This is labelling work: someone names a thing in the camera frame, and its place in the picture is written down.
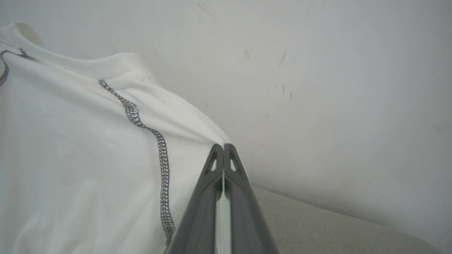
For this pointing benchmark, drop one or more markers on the grey fabric sofa seat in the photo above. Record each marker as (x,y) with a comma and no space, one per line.
(317,229)

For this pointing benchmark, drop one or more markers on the white garment with black stitching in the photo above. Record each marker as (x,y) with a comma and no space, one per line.
(70,158)

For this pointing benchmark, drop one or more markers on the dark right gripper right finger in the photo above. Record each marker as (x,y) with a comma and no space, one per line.
(247,222)

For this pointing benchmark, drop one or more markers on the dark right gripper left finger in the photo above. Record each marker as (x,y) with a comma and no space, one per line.
(201,218)

